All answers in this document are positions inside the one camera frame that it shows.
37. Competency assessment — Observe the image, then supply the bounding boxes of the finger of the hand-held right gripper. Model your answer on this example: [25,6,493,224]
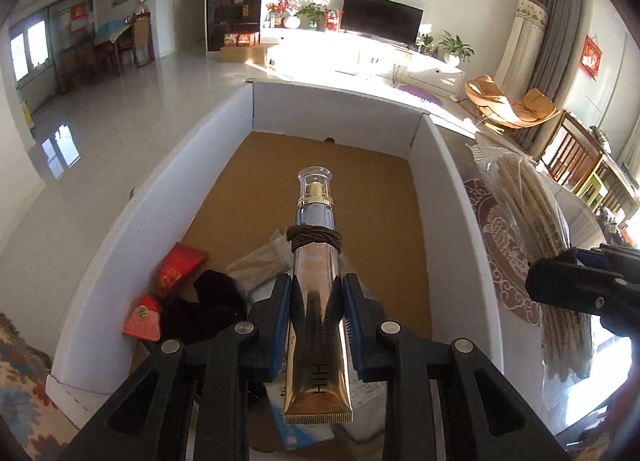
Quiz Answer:
[525,247,623,316]
[575,242,640,282]

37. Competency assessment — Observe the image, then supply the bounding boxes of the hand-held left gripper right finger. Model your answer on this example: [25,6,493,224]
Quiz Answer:
[341,272,573,461]

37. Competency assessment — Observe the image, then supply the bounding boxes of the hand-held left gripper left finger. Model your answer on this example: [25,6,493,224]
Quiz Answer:
[57,272,293,461]

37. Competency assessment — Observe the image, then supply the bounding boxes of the gold cosmetic tube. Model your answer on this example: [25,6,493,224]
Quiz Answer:
[282,166,355,426]

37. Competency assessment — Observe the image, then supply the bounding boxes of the clear bag of beads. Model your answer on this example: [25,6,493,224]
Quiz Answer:
[225,227,301,302]

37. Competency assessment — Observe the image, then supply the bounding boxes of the black pearl-trimmed velvet scrunchie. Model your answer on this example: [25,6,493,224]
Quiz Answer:
[192,268,251,324]

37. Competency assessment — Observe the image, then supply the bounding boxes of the clear bag of chopsticks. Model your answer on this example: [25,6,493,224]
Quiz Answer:
[465,134,596,412]

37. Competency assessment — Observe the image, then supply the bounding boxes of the brown hair tie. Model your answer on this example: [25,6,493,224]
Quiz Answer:
[286,224,345,256]

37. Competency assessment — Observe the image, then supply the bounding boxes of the blue white box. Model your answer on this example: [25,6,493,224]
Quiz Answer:
[265,376,337,451]

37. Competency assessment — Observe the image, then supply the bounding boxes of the red packet with gold print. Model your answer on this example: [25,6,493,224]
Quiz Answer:
[156,242,210,298]

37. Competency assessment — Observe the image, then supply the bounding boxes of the large white cardboard box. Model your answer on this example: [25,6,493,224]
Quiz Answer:
[45,80,506,447]

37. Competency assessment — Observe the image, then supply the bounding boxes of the pink red sachet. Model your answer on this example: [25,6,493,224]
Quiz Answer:
[121,293,163,342]

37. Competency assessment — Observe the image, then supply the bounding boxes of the green stool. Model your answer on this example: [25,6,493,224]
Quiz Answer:
[575,174,603,207]

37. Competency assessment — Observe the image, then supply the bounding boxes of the cluttered wooden sideboard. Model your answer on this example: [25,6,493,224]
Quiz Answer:
[575,141,640,242]

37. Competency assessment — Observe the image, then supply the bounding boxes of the wooden slatted chair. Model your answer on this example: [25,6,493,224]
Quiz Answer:
[540,111,606,192]

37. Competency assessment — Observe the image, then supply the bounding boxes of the orange lounge chair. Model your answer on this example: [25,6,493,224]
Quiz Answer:
[464,75,561,134]

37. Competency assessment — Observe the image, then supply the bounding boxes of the grey curtain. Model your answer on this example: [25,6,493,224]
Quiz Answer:
[525,0,598,102]

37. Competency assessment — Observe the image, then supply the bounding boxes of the purple floor mat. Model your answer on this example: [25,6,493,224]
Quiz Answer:
[397,84,446,109]

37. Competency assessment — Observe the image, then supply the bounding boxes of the large potted green plant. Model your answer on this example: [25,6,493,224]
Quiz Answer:
[439,31,475,66]

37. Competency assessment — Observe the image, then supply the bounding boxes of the patterned cloth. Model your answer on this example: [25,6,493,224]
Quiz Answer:
[0,311,81,461]

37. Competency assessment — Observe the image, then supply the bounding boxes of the white television cabinet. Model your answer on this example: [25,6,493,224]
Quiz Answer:
[260,26,466,97]

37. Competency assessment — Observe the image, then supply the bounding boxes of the orange boxes on floor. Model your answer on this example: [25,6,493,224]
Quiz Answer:
[220,30,261,49]

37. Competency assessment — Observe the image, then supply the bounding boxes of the bushy green plant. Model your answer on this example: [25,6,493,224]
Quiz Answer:
[295,1,326,31]

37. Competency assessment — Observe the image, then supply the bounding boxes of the red flower bouquet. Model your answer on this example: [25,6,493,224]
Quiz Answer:
[265,0,301,28]

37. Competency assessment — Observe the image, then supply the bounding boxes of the black television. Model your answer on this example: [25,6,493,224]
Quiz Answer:
[341,0,423,48]

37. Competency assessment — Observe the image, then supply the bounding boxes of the table with blue cloth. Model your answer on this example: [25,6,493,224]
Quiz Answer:
[92,21,136,76]

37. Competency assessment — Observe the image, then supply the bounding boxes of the white door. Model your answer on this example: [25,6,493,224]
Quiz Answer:
[174,0,207,49]

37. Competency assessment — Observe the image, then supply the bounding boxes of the red window poster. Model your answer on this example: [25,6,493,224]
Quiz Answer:
[70,4,93,34]

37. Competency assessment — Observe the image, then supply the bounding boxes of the red wall hanging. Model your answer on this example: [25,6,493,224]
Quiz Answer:
[580,35,606,78]

